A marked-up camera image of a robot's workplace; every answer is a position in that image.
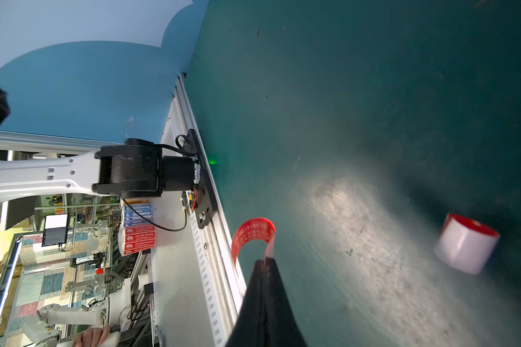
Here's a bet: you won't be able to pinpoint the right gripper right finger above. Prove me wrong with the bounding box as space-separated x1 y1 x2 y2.
266 258 307 346

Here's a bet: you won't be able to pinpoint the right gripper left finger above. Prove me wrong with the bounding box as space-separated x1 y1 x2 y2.
226 260 267 347

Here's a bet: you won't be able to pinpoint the bottle red label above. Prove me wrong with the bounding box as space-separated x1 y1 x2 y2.
434 213 500 276
231 218 276 265

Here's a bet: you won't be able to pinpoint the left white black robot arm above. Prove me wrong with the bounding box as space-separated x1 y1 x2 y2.
0 135 202 203

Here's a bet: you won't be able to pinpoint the distant person's hand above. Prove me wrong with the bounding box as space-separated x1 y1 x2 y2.
72 326 111 347

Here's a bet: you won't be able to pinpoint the stacked red blue boxes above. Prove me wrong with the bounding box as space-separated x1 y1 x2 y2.
118 200 156 256

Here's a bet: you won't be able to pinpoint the small black tablet screen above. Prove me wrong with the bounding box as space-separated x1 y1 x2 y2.
41 214 70 247

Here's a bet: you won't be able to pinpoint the aluminium front rail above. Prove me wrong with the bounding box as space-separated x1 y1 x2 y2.
147 73 248 347

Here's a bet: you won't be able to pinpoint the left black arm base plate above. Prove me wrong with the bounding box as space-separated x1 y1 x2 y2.
188 129 218 229

